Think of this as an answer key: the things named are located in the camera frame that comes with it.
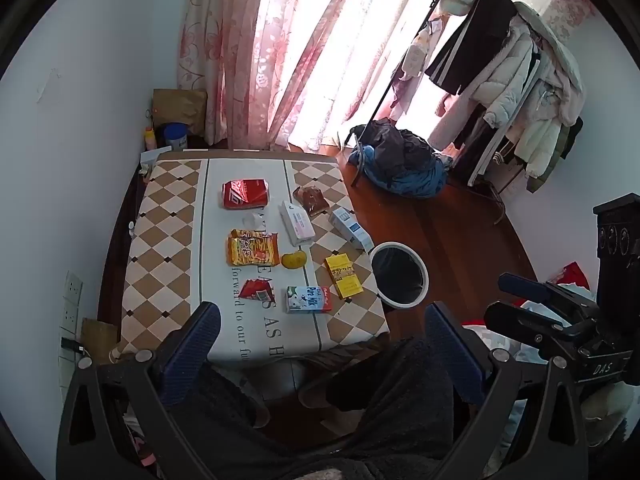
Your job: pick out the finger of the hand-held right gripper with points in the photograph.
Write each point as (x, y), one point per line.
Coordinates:
(520, 287)
(515, 321)

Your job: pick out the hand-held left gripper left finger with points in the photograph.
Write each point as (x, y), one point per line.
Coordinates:
(192, 355)

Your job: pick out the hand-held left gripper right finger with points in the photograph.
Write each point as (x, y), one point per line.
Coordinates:
(450, 347)

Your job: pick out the white rimmed waste bin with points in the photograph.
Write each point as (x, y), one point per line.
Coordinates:
(400, 275)

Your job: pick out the clear plastic cup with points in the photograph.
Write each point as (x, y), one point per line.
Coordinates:
(254, 221)

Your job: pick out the brown snack packet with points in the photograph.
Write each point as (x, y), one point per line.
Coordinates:
(311, 200)

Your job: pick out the red cloth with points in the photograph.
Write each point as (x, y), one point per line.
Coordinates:
(575, 275)

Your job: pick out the person's grey trousers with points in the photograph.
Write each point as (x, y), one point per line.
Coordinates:
(390, 400)

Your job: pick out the torn red wrapper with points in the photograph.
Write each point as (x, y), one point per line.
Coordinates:
(256, 291)

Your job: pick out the small cardboard box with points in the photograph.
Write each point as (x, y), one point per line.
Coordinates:
(100, 340)

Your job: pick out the dark wooden furniture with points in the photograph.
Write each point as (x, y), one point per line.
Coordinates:
(617, 240)

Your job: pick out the yellow snack packet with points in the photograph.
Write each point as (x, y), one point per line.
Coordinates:
(252, 250)

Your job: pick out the blue and red milk carton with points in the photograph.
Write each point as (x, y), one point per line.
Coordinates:
(307, 300)

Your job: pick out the yellow cardboard box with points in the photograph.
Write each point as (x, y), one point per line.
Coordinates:
(344, 276)

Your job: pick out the yellow citrus fruit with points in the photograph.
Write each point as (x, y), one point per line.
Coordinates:
(294, 260)

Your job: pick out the blue garment pile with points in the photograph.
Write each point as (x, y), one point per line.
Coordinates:
(420, 182)

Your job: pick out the checkered tablecloth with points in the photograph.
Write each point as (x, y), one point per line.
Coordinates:
(185, 210)

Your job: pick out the blue and white box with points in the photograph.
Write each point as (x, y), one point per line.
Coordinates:
(350, 228)

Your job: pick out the white and pink box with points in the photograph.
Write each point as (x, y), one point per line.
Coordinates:
(296, 222)

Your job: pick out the crushed red drink can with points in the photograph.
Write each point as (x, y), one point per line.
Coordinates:
(245, 193)

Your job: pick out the black garment pile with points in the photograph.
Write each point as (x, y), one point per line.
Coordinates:
(400, 147)

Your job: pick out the white puffer jacket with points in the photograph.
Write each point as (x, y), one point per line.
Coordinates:
(500, 95)

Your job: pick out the cream hooded coat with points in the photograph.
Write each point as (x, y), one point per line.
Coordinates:
(560, 75)

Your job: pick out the blue tin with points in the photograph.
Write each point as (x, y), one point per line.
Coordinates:
(176, 137)

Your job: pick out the orange bottle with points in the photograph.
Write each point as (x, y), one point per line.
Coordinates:
(150, 138)

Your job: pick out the black clothes rack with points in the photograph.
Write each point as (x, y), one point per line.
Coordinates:
(387, 87)

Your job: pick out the black striped garment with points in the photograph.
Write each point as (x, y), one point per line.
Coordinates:
(475, 45)

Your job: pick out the brown paper bag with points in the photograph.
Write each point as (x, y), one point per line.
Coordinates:
(177, 107)

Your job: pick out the pink pajamas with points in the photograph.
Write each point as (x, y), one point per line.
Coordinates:
(417, 60)

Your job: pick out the pink sheer curtain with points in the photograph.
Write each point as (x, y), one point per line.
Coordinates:
(320, 60)

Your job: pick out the pink floral curtain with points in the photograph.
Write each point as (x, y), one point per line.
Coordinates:
(215, 50)

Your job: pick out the white wall sockets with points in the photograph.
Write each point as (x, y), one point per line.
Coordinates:
(70, 310)

